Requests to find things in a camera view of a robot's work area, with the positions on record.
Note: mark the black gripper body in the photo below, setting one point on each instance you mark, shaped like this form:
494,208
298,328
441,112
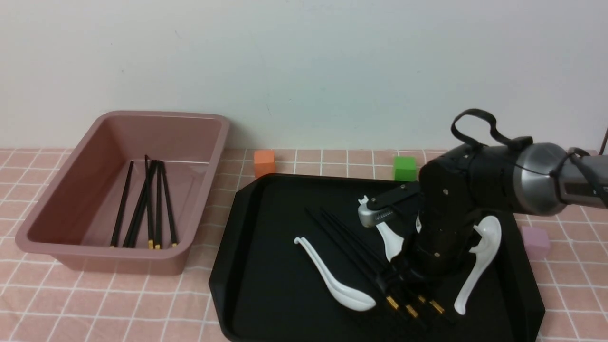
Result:
458,189

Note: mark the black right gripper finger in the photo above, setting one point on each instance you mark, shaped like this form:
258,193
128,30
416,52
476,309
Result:
433,300

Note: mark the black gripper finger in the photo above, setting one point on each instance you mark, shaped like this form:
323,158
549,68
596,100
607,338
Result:
390,280

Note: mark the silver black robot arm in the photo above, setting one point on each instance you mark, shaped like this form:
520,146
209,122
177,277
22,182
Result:
546,179

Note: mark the white spoon centre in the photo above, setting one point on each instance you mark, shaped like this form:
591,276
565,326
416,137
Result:
392,241

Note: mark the green cube block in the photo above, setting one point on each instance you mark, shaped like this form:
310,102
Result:
405,168

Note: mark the white spoon far right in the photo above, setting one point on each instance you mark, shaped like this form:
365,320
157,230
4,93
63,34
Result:
490,231

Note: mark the black plastic tray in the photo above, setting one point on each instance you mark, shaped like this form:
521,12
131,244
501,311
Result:
266,289

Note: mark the pink cube block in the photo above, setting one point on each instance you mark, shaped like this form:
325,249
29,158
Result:
536,243

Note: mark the white spoon under front left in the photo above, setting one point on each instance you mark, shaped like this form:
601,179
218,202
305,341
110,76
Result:
316,259

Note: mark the orange cube block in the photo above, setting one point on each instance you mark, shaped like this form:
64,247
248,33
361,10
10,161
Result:
264,162

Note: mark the black chopstick bin rightmost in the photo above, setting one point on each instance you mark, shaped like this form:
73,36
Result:
169,206

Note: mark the black chopstick bin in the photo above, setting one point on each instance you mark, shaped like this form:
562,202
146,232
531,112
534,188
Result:
169,206
158,233
149,204
120,214
140,207

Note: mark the pink plastic bin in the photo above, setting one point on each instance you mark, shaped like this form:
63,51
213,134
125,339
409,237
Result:
73,220

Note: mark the black chopstick bin leftmost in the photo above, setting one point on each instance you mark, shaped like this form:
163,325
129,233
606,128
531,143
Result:
120,214

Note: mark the pink checkered tablecloth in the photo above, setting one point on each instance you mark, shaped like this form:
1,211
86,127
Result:
44,301

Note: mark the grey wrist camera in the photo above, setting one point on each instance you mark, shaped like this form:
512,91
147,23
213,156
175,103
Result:
400,202

